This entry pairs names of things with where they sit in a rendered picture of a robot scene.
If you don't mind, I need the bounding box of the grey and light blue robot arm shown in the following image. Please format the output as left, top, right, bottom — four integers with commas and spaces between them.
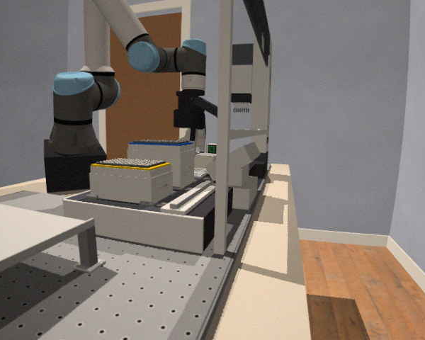
49, 0, 207, 154

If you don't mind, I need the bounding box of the grey tip rack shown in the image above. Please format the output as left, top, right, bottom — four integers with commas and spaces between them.
89, 158, 173, 203

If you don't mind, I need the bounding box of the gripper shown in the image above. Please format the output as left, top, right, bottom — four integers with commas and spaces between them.
174, 89, 206, 157

